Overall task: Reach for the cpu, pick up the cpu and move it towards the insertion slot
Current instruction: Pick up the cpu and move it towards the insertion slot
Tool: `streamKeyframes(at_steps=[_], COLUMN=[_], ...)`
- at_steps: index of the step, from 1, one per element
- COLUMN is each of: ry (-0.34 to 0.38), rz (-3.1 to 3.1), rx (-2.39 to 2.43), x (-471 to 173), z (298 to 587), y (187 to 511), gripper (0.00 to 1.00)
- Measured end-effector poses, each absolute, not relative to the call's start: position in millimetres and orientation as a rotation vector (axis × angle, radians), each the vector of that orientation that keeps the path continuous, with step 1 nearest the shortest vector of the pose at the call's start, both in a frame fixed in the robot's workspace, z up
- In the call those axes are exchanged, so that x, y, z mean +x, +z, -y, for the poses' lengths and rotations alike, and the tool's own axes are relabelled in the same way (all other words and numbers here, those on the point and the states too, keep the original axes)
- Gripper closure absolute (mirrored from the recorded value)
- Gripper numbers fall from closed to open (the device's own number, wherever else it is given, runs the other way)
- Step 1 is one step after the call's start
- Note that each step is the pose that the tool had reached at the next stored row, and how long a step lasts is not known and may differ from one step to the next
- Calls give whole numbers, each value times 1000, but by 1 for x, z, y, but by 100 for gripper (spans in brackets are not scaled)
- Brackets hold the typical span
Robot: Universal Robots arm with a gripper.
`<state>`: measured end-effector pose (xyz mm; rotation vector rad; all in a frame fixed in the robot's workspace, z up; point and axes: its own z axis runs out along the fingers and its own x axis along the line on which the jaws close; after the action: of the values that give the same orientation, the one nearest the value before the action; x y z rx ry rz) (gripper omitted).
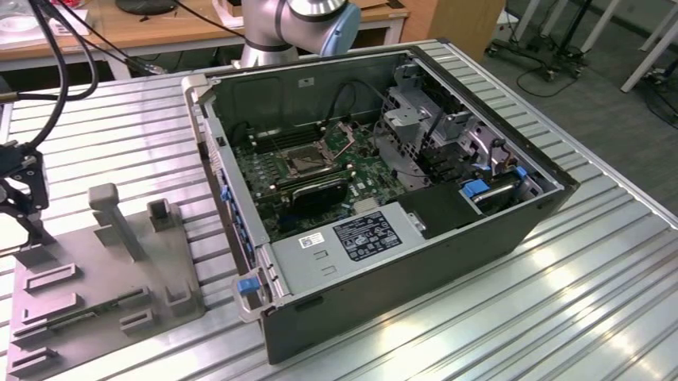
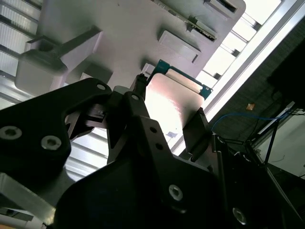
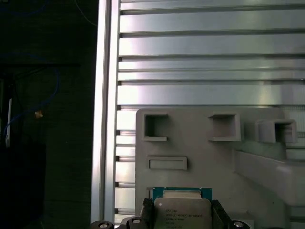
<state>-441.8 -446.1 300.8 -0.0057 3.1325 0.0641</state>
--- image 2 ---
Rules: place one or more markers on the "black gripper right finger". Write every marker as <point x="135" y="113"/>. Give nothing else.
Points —
<point x="197" y="138"/>

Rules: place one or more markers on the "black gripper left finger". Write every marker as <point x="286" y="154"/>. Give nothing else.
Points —
<point x="35" y="124"/>

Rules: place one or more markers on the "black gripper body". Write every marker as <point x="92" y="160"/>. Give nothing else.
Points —
<point x="114" y="202"/>

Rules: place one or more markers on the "CPU with silver top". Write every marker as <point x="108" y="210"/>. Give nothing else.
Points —
<point x="171" y="102"/>

